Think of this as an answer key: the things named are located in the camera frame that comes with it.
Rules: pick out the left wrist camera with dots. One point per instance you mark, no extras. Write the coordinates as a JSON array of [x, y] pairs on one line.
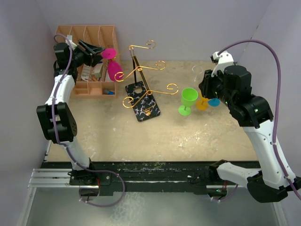
[[70, 38]]

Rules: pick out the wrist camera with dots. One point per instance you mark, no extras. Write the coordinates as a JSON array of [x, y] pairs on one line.
[[221, 61], [70, 38]]

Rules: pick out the gold wine glass rack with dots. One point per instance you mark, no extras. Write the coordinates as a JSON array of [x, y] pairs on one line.
[[140, 96]]

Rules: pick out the clear wine glass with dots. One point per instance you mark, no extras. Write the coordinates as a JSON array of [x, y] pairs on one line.
[[197, 71]]

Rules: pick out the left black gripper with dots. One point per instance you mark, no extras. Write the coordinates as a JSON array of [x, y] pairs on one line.
[[91, 50]]

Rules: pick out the blue wine glass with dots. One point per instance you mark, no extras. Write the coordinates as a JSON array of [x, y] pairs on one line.
[[214, 102]]

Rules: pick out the orange desk file organizer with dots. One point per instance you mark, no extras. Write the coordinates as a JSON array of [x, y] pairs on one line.
[[93, 82]]

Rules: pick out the pink wine glass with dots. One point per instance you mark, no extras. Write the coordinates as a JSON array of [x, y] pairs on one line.
[[114, 69]]

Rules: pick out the green wine glass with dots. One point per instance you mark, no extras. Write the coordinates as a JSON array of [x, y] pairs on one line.
[[188, 99]]

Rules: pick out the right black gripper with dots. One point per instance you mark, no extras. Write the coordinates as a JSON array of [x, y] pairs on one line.
[[205, 84]]

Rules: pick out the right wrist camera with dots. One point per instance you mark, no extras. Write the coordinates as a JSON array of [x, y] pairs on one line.
[[221, 61]]

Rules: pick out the yellow wine glass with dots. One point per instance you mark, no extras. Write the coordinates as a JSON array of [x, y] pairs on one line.
[[202, 103]]

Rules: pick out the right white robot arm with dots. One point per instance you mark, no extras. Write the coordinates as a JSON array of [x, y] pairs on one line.
[[271, 182]]

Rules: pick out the small green white box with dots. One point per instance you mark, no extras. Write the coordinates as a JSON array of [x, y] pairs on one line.
[[97, 71]]

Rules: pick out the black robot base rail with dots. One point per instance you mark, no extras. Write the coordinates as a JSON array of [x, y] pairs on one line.
[[144, 176]]

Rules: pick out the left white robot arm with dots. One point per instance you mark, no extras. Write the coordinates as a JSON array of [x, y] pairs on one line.
[[56, 120]]

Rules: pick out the blue grey glue stick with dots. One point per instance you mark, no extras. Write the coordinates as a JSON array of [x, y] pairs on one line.
[[108, 92]]

